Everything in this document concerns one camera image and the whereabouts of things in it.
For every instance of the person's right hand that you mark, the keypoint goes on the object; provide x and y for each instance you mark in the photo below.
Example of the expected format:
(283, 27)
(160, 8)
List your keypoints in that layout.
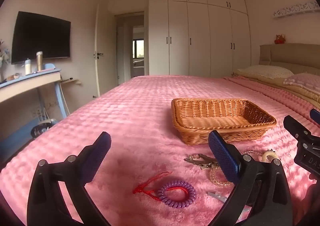
(311, 203)

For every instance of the small wooden shelf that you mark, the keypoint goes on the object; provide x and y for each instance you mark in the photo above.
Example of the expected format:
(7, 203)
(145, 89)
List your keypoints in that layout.
(71, 81)

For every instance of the red plush toy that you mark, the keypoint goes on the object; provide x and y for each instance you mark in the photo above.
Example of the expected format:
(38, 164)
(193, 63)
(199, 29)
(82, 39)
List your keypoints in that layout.
(280, 39)

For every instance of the brown wicker basket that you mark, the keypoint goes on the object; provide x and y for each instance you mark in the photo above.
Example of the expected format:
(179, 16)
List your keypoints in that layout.
(220, 121)

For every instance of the white and blue desk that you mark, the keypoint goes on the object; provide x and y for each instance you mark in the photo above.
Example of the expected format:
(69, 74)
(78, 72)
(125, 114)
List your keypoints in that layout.
(27, 83)

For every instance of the beige padded headboard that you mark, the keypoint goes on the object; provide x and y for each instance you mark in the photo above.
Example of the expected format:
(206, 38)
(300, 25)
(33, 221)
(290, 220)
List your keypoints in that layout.
(290, 54)

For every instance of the pink plush blanket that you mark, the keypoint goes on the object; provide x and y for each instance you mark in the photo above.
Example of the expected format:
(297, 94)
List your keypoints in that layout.
(125, 121)

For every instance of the pink ribbed blanket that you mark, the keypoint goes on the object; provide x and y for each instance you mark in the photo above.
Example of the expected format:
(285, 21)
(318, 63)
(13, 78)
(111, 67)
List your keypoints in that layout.
(275, 93)

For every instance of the clear plastic hair clip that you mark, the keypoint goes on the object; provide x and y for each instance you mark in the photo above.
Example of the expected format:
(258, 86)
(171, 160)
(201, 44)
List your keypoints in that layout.
(217, 196)

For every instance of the white wardrobe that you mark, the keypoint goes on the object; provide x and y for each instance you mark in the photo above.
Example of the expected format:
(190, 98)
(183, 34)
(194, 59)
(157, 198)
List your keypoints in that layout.
(197, 36)

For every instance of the flower bouquet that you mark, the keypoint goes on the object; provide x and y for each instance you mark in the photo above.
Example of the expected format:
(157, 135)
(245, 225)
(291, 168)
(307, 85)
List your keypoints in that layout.
(3, 58)

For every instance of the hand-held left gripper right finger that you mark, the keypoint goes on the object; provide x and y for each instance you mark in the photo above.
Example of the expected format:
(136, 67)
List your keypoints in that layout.
(222, 156)

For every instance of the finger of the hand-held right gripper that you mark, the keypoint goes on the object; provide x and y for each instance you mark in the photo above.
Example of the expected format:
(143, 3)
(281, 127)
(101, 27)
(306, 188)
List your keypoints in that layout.
(315, 115)
(293, 126)

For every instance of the hallway window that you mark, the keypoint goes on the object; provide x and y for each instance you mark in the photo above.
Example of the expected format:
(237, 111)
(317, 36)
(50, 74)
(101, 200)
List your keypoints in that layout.
(138, 48)

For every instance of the black television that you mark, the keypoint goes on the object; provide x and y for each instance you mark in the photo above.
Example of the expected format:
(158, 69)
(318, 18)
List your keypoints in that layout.
(41, 37)

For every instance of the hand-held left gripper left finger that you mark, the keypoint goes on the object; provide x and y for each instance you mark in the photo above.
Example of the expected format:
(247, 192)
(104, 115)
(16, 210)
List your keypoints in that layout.
(97, 158)

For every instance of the beige quilt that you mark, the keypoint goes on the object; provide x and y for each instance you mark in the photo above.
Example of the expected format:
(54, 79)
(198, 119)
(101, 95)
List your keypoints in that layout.
(270, 81)

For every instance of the white carved wall shelf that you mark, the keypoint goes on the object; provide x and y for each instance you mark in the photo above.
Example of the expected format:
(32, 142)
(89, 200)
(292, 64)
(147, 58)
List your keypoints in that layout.
(297, 9)

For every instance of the white floral pillow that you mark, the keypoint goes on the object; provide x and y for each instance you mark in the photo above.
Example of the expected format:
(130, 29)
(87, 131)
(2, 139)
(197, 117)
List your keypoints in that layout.
(265, 71)

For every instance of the white door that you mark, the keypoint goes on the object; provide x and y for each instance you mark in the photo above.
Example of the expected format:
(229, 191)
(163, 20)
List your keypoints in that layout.
(97, 53)

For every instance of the pink patterned pillow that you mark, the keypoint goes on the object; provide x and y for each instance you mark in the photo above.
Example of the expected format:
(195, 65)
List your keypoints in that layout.
(305, 82)

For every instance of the floor fan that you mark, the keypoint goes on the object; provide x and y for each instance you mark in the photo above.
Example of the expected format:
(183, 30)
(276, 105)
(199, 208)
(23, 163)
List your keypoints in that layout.
(42, 127)

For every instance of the white bottle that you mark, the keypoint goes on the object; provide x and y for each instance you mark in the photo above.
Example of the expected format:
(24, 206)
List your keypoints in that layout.
(27, 67)

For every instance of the gold thermos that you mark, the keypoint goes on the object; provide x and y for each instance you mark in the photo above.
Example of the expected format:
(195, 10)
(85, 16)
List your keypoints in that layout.
(39, 61)

